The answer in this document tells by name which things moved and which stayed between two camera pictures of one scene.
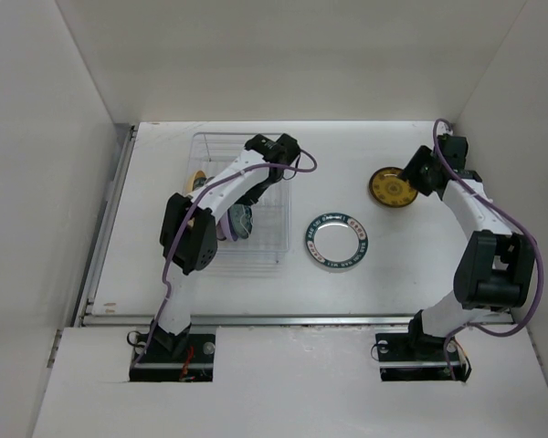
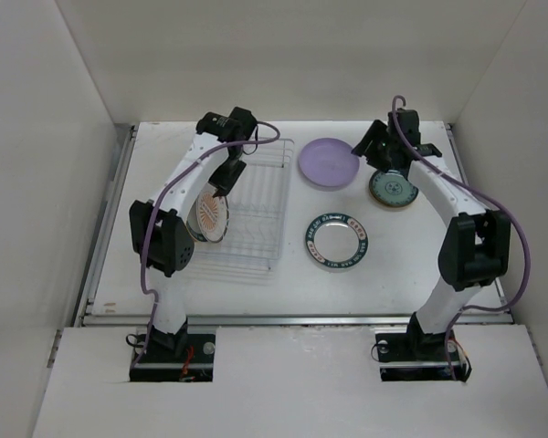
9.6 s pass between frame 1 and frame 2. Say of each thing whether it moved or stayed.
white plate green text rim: stayed
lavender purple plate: moved
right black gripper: moved
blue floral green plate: moved
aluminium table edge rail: stayed
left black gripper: moved
